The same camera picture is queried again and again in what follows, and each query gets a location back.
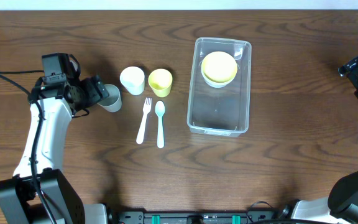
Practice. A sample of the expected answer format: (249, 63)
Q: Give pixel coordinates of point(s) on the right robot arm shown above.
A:
(341, 206)

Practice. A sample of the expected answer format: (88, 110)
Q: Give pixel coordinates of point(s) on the white plastic cup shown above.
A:
(133, 79)

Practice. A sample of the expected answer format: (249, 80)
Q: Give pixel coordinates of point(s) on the yellow plastic bowl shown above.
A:
(219, 67)

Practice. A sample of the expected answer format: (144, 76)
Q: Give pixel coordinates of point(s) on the yellow plastic cup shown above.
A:
(160, 81)

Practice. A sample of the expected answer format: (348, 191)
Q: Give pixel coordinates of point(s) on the white plastic bowl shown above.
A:
(217, 84)

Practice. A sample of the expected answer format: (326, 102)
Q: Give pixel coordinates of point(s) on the grey plastic cup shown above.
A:
(113, 102)

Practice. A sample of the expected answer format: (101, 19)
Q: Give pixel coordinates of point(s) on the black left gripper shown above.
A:
(96, 94)

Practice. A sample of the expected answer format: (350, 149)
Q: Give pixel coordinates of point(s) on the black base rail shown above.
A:
(243, 217)

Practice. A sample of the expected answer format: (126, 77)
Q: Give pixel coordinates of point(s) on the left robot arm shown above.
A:
(38, 192)

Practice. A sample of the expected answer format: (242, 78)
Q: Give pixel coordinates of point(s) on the mint green plastic spoon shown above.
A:
(160, 111)

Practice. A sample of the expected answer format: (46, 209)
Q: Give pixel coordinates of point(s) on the pink plastic fork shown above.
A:
(146, 110)

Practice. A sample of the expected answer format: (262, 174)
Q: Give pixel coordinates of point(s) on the clear plastic container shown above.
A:
(220, 111)

